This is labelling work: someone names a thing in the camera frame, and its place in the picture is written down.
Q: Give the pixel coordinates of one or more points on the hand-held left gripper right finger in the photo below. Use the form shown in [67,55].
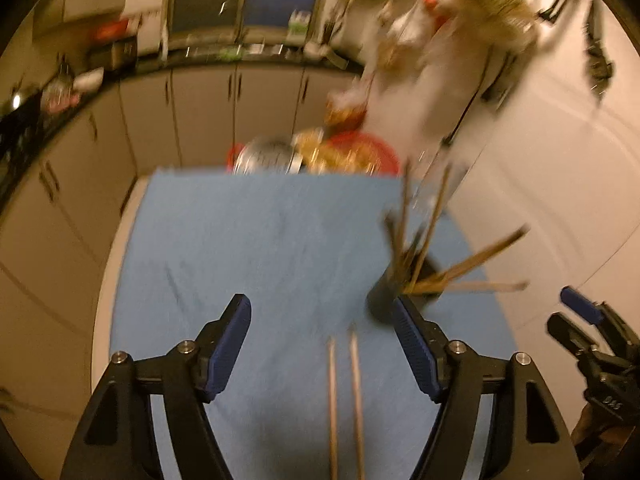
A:
[415,350]

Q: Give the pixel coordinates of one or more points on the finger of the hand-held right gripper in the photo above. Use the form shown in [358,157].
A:
[567,332]
[580,304]

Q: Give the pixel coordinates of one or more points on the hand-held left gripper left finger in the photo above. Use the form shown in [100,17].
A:
[227,345]

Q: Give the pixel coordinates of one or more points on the dark round utensil cup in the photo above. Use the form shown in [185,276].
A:
[385,300]

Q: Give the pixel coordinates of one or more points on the long wooden chopstick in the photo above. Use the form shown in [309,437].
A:
[332,410]
[357,410]

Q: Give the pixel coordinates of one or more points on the bunch of wooden chopsticks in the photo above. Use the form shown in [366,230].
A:
[430,230]

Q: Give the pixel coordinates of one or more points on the person's right hand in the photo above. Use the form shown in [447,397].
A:
[586,430]

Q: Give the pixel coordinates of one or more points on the blue towel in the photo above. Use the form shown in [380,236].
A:
[275,240]

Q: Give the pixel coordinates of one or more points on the clear glass pitcher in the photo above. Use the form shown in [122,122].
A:
[452,180]

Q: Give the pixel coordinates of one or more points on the round metal pot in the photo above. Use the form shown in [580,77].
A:
[265,157]

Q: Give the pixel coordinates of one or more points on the red plastic basin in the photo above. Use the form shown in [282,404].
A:
[385,152]

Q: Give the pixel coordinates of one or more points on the bag of yellow snacks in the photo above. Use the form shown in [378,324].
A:
[330,155]

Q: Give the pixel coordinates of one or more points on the white kitchen cabinets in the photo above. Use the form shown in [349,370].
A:
[200,110]

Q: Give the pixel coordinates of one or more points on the dark hanging utensil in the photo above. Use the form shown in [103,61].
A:
[597,55]

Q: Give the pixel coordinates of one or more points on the plastic bag of food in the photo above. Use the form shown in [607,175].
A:
[345,110]

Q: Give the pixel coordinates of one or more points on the black kitchen counter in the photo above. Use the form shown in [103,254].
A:
[200,56]

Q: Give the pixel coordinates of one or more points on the green cloth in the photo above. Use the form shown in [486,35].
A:
[232,53]

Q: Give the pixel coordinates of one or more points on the clear plastic bag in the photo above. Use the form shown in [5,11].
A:
[60,97]

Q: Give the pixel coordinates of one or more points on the white bowl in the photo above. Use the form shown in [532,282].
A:
[89,79]

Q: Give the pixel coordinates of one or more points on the hanging plastic bags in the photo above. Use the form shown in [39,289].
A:
[480,5]

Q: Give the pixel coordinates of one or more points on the green bottle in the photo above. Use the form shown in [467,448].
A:
[298,25]

